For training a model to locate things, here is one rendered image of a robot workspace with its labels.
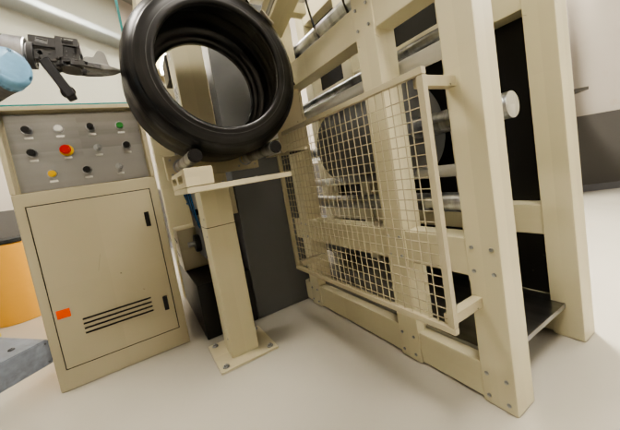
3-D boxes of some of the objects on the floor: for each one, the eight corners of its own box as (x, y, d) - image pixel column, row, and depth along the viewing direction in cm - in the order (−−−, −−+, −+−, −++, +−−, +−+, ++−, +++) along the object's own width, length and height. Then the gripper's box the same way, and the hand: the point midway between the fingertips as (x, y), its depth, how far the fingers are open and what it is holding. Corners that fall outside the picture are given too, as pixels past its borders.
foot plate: (208, 348, 149) (208, 344, 148) (258, 327, 162) (257, 323, 162) (221, 376, 126) (220, 371, 125) (279, 348, 139) (278, 343, 139)
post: (224, 349, 146) (111, -209, 124) (250, 337, 153) (147, -194, 131) (232, 361, 135) (109, -250, 113) (259, 348, 141) (148, -231, 120)
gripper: (22, 29, 78) (118, 43, 89) (32, 43, 86) (119, 56, 96) (25, 61, 78) (120, 73, 89) (35, 74, 86) (122, 83, 97)
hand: (116, 73), depth 92 cm, fingers closed
